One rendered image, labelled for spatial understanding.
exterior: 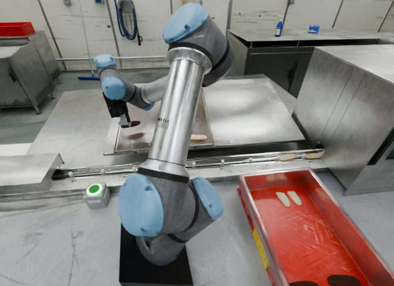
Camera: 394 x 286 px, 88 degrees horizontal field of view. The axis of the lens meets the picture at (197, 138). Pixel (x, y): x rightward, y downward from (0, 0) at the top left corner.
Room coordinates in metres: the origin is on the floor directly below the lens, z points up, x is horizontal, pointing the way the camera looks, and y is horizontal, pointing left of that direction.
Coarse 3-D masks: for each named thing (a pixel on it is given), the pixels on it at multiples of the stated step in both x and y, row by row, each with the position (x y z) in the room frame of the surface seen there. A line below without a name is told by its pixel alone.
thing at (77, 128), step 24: (72, 96) 1.46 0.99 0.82; (96, 96) 1.47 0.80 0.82; (288, 96) 1.49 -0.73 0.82; (48, 120) 1.12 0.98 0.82; (72, 120) 1.12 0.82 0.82; (96, 120) 1.12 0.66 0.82; (48, 144) 0.87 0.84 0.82; (72, 144) 0.88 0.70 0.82; (96, 144) 0.88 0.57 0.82; (288, 144) 0.89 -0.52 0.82; (0, 216) 0.43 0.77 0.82
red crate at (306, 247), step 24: (240, 192) 0.54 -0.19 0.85; (264, 192) 0.56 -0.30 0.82; (264, 216) 0.44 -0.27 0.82; (288, 216) 0.44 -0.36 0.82; (312, 216) 0.44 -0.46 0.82; (288, 240) 0.35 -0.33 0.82; (312, 240) 0.35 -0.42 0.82; (336, 240) 0.35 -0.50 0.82; (288, 264) 0.27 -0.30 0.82; (312, 264) 0.27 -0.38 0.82; (336, 264) 0.27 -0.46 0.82
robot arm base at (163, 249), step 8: (136, 240) 0.25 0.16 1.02; (144, 240) 0.25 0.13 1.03; (152, 240) 0.25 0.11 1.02; (160, 240) 0.24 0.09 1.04; (168, 240) 0.24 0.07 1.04; (176, 240) 0.25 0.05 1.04; (184, 240) 0.25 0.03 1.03; (144, 248) 0.23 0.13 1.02; (152, 248) 0.23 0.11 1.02; (160, 248) 0.23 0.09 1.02; (168, 248) 0.23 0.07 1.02; (176, 248) 0.24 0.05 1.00; (144, 256) 0.22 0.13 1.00; (152, 256) 0.22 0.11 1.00; (160, 256) 0.22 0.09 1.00; (168, 256) 0.23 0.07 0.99; (176, 256) 0.24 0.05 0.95; (160, 264) 0.21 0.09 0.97
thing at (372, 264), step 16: (240, 176) 0.56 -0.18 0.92; (256, 176) 0.57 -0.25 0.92; (272, 176) 0.58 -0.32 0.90; (288, 176) 0.59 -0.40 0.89; (304, 176) 0.60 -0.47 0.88; (320, 192) 0.50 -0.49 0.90; (256, 208) 0.41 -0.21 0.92; (320, 208) 0.47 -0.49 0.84; (336, 208) 0.42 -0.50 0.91; (256, 224) 0.36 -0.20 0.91; (336, 224) 0.39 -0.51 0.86; (352, 224) 0.36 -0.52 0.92; (352, 240) 0.32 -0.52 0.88; (368, 240) 0.30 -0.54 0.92; (272, 256) 0.26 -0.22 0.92; (352, 256) 0.29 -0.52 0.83; (368, 256) 0.27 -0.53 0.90; (272, 272) 0.22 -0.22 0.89; (368, 272) 0.24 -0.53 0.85; (384, 272) 0.22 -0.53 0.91
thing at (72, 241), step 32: (224, 192) 0.56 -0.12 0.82; (384, 192) 0.56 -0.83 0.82; (0, 224) 0.40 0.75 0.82; (32, 224) 0.40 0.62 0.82; (64, 224) 0.40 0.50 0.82; (96, 224) 0.40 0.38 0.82; (224, 224) 0.41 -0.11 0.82; (384, 224) 0.41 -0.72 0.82; (0, 256) 0.29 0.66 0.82; (32, 256) 0.29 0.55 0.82; (64, 256) 0.29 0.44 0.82; (96, 256) 0.29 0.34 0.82; (192, 256) 0.29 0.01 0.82; (224, 256) 0.29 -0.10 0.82; (256, 256) 0.30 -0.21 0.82; (384, 256) 0.30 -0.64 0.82
